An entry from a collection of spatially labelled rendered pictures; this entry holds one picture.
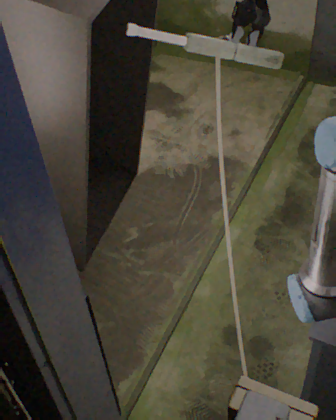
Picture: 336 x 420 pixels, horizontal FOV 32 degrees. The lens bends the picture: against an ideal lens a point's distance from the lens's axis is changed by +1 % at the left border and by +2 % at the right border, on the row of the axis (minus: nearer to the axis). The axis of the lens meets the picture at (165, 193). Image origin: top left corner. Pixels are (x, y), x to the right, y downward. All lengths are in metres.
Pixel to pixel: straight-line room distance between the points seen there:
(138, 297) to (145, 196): 0.66
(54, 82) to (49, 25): 0.18
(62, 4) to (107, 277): 1.64
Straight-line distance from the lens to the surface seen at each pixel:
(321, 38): 3.88
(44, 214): 1.06
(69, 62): 1.63
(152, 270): 2.89
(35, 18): 1.61
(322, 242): 1.64
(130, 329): 2.73
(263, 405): 0.80
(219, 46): 1.77
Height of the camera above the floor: 2.37
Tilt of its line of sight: 46 degrees down
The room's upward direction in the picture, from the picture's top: 6 degrees counter-clockwise
